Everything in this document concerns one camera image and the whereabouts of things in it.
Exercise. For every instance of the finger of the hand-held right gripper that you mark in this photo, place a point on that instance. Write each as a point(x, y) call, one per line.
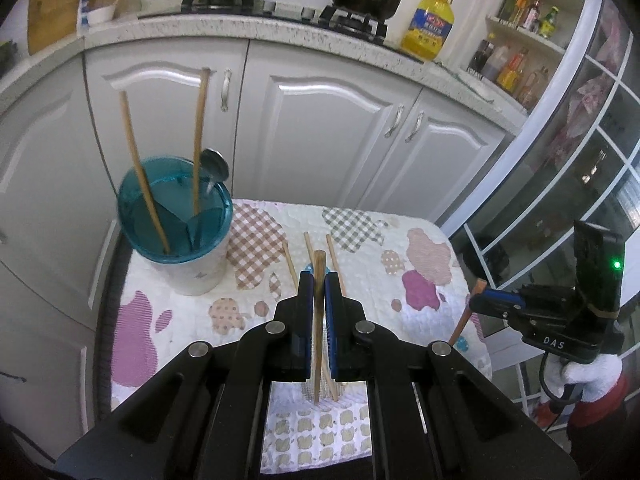
point(505, 297)
point(492, 309)

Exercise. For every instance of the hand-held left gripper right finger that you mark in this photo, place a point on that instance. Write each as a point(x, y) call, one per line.
point(332, 305)

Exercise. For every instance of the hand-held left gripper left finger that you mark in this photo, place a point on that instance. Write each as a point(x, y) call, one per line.
point(306, 300)

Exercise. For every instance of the dark brown chopstick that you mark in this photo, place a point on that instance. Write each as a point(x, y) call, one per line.
point(460, 327)

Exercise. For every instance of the teal rimmed white utensil holder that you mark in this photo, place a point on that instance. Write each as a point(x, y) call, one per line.
point(200, 270)

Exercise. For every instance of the metal spoon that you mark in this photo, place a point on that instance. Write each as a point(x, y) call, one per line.
point(216, 164)

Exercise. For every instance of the long tapered wooden stick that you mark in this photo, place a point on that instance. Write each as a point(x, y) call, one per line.
point(200, 135)

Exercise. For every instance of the person's right hand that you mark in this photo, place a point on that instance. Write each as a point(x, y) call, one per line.
point(592, 377)

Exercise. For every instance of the patchwork quilted blanket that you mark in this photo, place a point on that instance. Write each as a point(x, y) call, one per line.
point(240, 320)

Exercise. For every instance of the white framed glass door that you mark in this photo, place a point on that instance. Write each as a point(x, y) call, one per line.
point(540, 195)

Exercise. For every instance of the white cabinet door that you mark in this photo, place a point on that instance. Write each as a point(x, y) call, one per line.
point(165, 110)
point(45, 160)
point(310, 135)
point(450, 170)
point(45, 350)

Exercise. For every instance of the black ribbed panel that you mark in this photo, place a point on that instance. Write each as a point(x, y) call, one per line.
point(106, 320)

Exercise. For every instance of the clear plastic bottle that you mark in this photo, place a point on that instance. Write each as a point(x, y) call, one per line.
point(532, 87)

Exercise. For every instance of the orange label bottle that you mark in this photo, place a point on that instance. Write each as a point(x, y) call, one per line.
point(512, 72)

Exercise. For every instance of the dark soy sauce bottle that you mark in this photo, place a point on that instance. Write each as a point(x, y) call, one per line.
point(481, 57)

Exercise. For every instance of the speckled stone countertop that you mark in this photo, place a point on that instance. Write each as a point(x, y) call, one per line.
point(300, 35)

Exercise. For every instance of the green glass bottle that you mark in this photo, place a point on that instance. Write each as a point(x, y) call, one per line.
point(549, 22)

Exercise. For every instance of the yellow cooking oil bottle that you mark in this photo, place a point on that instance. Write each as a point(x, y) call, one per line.
point(425, 30)

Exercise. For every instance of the red brown sauce bottle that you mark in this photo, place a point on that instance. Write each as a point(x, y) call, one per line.
point(531, 15)

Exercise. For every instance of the black gas stove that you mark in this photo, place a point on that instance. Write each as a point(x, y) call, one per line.
point(295, 12)

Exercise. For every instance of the dark green oil bottle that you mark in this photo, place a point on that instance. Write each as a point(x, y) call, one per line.
point(509, 7)

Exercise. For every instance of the white bowl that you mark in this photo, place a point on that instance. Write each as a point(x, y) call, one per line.
point(102, 14)

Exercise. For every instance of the blue white packet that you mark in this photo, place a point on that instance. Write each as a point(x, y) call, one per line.
point(84, 7)

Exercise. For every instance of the wooden cutting board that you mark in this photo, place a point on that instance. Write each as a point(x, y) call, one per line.
point(55, 5)

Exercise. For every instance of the white wall shelf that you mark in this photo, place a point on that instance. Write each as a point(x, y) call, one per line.
point(525, 34)

